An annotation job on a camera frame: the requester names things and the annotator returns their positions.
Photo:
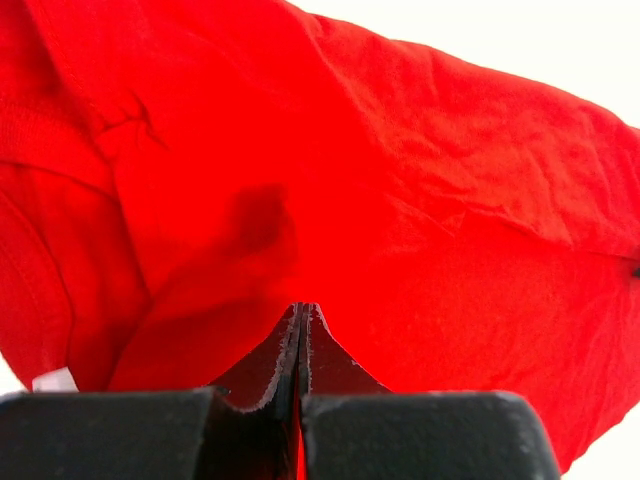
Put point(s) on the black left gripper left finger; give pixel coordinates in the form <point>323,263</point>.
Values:
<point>241,426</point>

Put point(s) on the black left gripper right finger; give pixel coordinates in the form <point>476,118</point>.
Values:
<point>356,428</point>

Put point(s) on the bright red t shirt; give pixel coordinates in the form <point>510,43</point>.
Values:
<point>174,174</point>

